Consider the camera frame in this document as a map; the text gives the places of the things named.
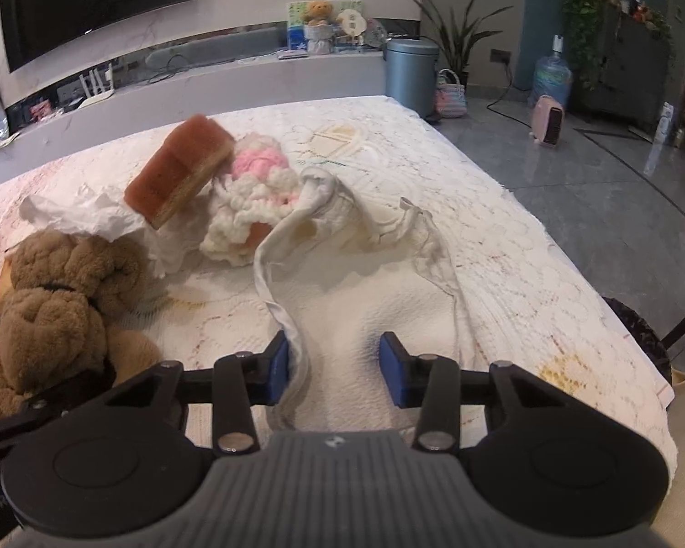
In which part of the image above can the brown cat-shaped sponge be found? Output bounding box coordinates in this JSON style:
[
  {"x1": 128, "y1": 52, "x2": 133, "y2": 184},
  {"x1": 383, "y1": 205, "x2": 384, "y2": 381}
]
[{"x1": 123, "y1": 115, "x2": 236, "y2": 230}]

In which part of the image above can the water jug with pump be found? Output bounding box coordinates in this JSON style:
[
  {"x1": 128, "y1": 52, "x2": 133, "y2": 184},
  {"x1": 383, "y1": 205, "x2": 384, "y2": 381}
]
[{"x1": 530, "y1": 35, "x2": 573, "y2": 108}]

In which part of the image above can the white wifi router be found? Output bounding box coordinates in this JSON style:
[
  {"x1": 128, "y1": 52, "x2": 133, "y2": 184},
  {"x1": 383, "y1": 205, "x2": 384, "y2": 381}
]
[{"x1": 79, "y1": 63, "x2": 115, "y2": 108}]

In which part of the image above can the teddy bear on stand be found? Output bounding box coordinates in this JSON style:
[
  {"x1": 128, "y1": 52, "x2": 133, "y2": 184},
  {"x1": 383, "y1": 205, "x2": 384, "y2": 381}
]
[{"x1": 304, "y1": 0, "x2": 334, "y2": 56}]

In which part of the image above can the potted snake plant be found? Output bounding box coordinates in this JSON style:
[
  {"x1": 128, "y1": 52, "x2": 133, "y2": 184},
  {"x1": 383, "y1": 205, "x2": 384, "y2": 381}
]
[{"x1": 412, "y1": 0, "x2": 512, "y2": 87}]

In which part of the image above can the pastel woven basket bag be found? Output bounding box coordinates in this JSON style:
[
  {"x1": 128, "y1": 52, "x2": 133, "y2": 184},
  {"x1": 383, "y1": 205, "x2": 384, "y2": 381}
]
[{"x1": 434, "y1": 68, "x2": 468, "y2": 119}]

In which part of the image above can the pink white crochet item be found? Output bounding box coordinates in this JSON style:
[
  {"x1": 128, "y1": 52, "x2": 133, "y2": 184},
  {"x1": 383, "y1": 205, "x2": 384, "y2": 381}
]
[{"x1": 200, "y1": 132, "x2": 300, "y2": 266}]

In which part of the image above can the brown plush toy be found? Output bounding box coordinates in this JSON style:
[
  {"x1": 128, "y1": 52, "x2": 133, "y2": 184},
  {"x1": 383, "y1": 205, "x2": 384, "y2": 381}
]
[{"x1": 0, "y1": 229, "x2": 162, "y2": 419}]

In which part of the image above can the green bushy potted plant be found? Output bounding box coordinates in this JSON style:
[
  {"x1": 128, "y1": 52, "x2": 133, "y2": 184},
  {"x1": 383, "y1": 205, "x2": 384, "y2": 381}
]
[{"x1": 562, "y1": 0, "x2": 617, "y2": 92}]

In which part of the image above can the white paper towel sheet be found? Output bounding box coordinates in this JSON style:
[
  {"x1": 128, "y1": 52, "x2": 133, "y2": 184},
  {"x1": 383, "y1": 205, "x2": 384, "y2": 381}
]
[{"x1": 19, "y1": 184, "x2": 209, "y2": 279}]

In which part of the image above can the blue metal trash bin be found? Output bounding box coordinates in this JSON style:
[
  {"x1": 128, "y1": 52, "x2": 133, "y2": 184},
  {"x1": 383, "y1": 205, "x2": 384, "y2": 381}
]
[{"x1": 384, "y1": 38, "x2": 439, "y2": 119}]

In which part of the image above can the white cloth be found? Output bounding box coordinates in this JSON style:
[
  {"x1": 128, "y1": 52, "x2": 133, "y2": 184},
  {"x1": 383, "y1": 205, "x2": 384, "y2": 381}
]
[{"x1": 253, "y1": 167, "x2": 476, "y2": 433}]

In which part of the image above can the pink space heater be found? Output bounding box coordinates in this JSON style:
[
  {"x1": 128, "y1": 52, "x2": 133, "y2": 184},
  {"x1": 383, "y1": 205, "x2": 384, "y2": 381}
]
[{"x1": 531, "y1": 95, "x2": 565, "y2": 147}]

